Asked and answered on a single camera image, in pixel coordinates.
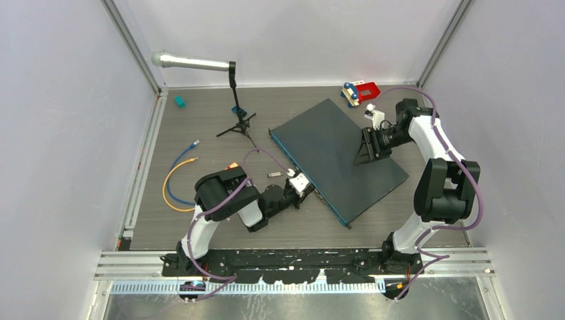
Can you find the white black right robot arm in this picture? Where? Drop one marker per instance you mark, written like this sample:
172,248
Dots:
445,193

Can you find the teal toy block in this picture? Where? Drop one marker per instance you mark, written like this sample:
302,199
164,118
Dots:
180,102

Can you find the red blue toy truck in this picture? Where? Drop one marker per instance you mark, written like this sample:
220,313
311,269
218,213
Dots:
357,92

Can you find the dark grey network switch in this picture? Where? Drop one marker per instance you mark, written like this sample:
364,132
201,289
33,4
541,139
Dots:
323,142

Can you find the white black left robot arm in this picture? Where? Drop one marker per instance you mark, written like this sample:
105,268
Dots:
225,193

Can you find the aluminium frame rail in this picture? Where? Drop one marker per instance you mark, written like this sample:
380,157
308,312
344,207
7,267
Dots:
131,265

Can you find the red white cigarette box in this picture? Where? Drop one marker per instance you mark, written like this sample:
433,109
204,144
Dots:
232,166

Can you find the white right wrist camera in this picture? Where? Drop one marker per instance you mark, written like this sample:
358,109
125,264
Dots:
376,116

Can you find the black microphone tripod stand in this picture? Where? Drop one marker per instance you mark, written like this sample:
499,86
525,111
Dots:
243,124

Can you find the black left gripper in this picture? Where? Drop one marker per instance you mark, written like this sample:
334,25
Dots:
298,199

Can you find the small silver transceiver module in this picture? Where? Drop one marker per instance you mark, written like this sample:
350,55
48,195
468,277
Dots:
275,174

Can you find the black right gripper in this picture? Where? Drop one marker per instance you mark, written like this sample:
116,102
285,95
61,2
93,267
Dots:
368,152

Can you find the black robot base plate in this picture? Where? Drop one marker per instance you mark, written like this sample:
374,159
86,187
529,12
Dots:
291,266

